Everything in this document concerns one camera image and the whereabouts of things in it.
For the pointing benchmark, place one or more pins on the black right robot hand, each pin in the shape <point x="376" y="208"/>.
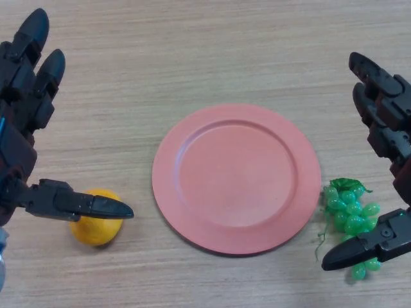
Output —
<point x="391" y="106"/>

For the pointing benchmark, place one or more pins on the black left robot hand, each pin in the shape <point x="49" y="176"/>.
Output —
<point x="19" y="96"/>

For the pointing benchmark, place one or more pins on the yellow pear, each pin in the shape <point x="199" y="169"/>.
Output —
<point x="93" y="232"/>

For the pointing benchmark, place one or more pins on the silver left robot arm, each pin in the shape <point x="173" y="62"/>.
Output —
<point x="2" y="266"/>

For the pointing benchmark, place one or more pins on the pink round plate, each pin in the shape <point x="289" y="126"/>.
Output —
<point x="236" y="179"/>

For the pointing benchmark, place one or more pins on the green grape bunch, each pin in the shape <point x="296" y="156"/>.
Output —
<point x="353" y="221"/>

